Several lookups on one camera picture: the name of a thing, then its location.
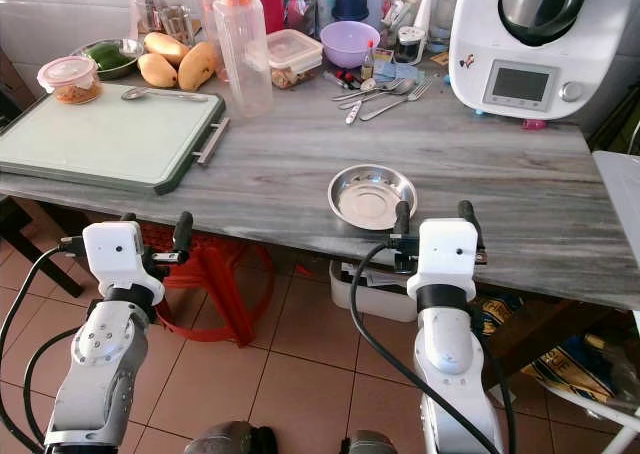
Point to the purple plastic bowl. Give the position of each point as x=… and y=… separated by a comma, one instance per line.
x=350, y=44

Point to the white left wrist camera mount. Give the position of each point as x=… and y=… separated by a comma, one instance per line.
x=115, y=259

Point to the white food processor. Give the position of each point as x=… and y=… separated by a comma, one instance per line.
x=525, y=64

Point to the clear bottle orange cap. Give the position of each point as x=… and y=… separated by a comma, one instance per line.
x=242, y=54

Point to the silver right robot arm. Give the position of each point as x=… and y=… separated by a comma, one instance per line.
x=450, y=364

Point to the jar with colourful contents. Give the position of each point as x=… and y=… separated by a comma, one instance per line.
x=300, y=4

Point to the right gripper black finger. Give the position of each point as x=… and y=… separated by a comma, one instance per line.
x=468, y=214
x=402, y=219

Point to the dark blue cup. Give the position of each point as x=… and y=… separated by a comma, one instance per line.
x=350, y=2

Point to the white rod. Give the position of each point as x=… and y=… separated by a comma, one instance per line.
x=590, y=402

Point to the green fruit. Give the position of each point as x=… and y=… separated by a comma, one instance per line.
x=105, y=56

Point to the red plastic stool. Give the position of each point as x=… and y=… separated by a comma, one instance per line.
x=215, y=274

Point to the tiny sauce bottle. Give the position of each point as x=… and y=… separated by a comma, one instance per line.
x=369, y=68

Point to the clear glass jar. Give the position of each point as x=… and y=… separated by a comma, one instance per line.
x=172, y=14

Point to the small steel spoon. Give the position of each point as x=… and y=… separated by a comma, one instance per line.
x=368, y=91

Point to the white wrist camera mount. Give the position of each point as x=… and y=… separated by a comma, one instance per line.
x=115, y=259
x=445, y=254

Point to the square clear food container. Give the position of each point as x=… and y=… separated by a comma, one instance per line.
x=295, y=57

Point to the large steel spoon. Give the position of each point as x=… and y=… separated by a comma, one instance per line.
x=135, y=93

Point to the white side surface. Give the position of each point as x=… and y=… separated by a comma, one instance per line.
x=620, y=189

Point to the yellow mango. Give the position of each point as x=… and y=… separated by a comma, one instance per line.
x=157, y=71
x=198, y=67
x=166, y=46

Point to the round pink-lidded food tub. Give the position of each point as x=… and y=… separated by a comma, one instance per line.
x=70, y=77

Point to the grey robot left foot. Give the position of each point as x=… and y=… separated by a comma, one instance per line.
x=230, y=440

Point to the grey robot foot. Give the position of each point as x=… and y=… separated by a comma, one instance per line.
x=370, y=444
x=230, y=440

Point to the patterned cloth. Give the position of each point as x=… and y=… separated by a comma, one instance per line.
x=570, y=359

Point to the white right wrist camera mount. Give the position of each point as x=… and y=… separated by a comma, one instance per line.
x=445, y=254

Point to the white plastic storage box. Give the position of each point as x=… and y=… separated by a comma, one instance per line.
x=370, y=302

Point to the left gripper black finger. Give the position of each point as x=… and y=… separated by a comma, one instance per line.
x=127, y=218
x=184, y=230

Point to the steel fruit bowl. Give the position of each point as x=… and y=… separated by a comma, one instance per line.
x=120, y=73

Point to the grey robot right foot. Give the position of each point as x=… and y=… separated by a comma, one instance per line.
x=370, y=444

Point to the round steel plate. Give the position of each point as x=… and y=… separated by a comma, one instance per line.
x=370, y=199

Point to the pale green serving tray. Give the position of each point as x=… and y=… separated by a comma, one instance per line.
x=105, y=139

